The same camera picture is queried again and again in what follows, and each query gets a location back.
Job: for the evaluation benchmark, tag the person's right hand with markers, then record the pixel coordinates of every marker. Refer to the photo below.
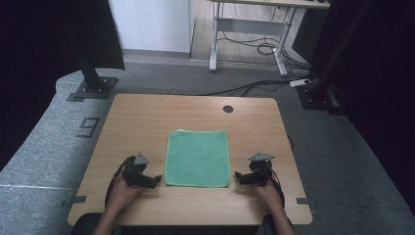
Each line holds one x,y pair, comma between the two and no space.
270,197

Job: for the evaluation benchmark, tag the grey floor tape piece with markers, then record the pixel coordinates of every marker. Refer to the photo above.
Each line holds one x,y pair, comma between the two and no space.
305,201
76,199

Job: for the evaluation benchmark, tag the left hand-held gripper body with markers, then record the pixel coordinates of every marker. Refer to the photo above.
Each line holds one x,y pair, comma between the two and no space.
135,171

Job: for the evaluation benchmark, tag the person's left leg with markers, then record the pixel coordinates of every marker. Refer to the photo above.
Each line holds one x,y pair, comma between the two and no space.
84,225

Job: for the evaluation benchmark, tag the black metal stand with base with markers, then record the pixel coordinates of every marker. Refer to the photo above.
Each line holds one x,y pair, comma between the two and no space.
94,86
321,94

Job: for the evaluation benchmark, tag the green microfibre cloth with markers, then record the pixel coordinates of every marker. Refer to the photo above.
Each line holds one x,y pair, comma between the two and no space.
197,158

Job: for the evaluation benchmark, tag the person's left hand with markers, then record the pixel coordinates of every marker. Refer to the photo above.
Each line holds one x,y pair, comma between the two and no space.
120,196

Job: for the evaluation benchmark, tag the black curtain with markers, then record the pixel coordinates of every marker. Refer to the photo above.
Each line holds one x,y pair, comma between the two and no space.
385,98
39,65

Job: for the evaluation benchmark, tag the white metal desk frame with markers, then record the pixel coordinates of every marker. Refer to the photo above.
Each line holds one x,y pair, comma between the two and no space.
251,26

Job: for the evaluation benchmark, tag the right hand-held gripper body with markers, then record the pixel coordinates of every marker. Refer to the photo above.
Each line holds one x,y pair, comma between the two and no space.
261,169

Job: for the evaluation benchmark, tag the white power strip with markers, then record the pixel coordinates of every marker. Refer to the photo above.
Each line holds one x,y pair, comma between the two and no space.
300,83

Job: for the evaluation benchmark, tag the black cabinet under desk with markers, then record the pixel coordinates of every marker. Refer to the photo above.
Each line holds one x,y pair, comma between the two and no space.
308,32

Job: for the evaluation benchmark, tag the black round table grommet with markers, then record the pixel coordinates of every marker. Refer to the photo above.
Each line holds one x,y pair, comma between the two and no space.
228,109

